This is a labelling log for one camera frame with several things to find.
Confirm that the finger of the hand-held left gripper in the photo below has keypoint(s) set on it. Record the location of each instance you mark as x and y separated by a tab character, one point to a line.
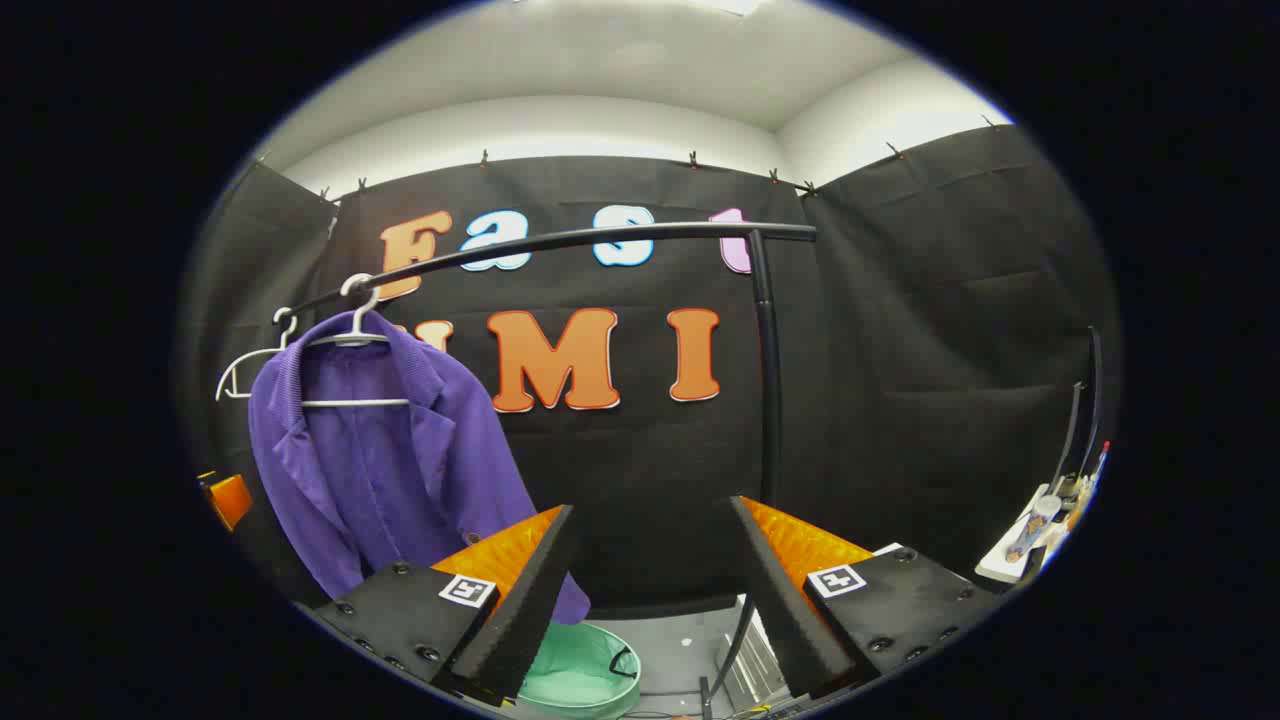
232	498

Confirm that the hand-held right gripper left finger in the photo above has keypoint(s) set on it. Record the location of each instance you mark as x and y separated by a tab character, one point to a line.
520	600

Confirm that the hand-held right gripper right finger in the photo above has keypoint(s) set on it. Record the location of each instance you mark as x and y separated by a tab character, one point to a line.
775	600

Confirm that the green laundry hamper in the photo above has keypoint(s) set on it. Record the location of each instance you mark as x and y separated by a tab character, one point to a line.
570	672

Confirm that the purple jacket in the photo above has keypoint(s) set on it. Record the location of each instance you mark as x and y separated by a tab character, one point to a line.
380	470

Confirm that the white clothes hanger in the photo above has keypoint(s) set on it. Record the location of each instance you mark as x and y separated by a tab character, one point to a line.
250	357
360	403

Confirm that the black clothes rack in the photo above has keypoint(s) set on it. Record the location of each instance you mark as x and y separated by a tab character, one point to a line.
766	350

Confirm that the grey metal cabinet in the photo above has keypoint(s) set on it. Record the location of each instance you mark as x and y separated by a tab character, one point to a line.
760	670

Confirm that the blue and orange bottle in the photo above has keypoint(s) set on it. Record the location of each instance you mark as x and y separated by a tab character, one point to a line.
1030	530

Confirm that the black backdrop cloth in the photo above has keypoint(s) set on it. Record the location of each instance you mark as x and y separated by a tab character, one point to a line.
900	350

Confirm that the black curved stand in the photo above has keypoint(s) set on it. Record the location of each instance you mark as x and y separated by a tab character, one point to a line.
1094	400

